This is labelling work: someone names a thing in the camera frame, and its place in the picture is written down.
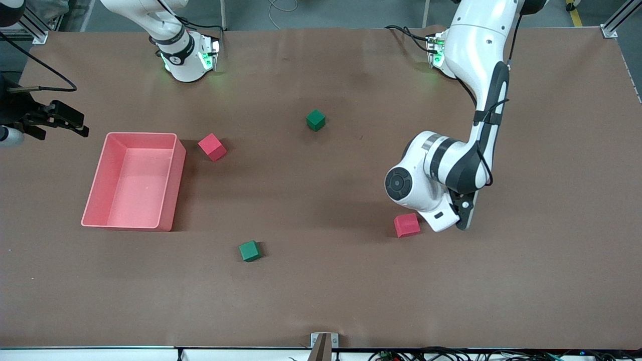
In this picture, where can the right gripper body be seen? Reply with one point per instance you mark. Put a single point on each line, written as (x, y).
(15, 107)

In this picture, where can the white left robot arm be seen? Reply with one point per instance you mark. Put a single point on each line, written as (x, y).
(471, 50)

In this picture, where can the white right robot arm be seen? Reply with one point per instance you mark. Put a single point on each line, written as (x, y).
(180, 55)

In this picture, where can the red cube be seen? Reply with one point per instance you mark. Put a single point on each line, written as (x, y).
(405, 226)
(212, 148)

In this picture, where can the pink plastic bin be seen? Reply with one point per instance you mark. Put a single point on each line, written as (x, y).
(130, 200)

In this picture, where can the green cube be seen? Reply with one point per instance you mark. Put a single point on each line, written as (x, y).
(315, 120)
(250, 251)

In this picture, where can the aluminium frame profile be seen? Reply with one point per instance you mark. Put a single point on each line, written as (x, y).
(37, 34)
(609, 30)

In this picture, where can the metal table bracket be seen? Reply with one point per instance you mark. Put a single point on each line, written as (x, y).
(316, 341)

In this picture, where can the grey metal post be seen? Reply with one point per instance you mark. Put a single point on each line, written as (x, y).
(222, 15)
(426, 12)

